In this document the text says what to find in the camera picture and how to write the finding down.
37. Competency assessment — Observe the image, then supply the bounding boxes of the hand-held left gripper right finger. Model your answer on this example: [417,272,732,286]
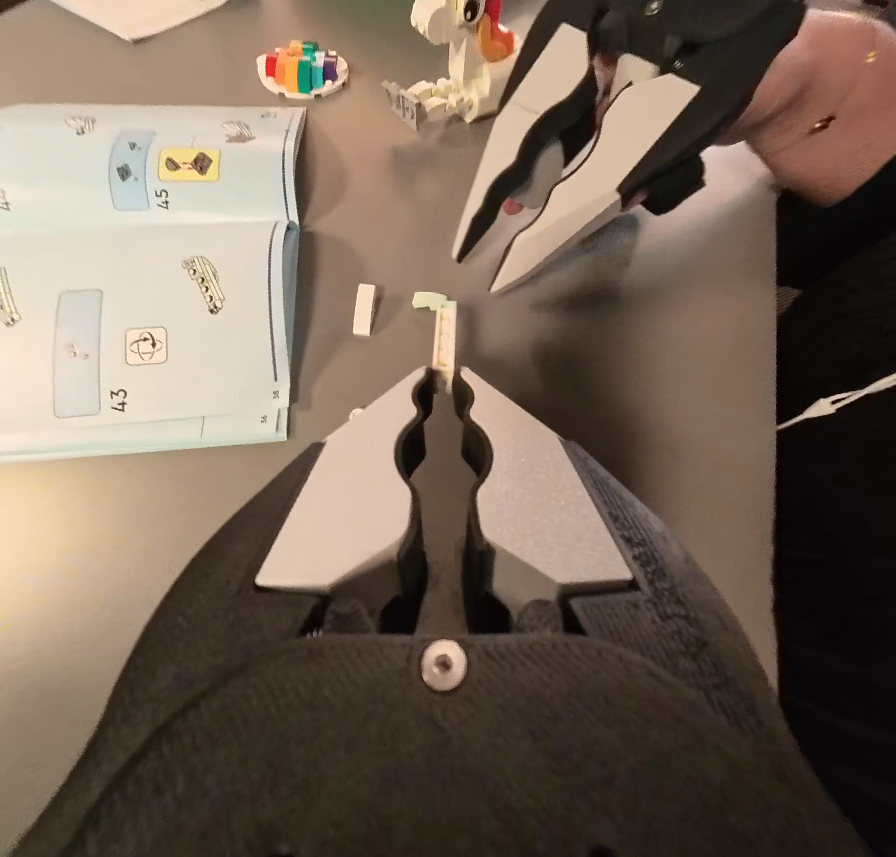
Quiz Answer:
[454,369,634,623]

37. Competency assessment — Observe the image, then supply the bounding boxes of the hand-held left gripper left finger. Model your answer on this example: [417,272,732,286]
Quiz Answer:
[255,366,429,623]

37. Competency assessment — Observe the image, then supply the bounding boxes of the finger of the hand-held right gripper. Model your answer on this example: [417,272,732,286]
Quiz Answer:
[488,52,702,295]
[451,21,610,265]

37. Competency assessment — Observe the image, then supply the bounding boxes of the white and mint lego piece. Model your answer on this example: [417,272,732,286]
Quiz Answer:
[413,292,459,392]

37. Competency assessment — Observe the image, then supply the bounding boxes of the white lego unicorn figure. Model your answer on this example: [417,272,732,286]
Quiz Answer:
[406,0,522,125]

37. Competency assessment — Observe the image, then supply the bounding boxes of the small grey lego piece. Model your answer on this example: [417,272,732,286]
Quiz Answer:
[382,80,427,130]

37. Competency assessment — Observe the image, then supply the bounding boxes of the round rainbow lego plate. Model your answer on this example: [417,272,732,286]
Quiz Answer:
[256,40,350,98]

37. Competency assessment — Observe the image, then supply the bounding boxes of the open lego instruction booklet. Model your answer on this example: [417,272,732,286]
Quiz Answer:
[0,103,308,465]

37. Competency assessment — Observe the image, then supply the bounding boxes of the person's right hand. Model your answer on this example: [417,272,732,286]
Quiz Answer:
[721,9,896,209]

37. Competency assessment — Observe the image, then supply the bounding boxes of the person's black clothing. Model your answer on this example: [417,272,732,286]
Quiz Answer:
[772,188,896,857]

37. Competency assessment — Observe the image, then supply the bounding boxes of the white cord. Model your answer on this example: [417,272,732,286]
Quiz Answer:
[776,373,896,432]

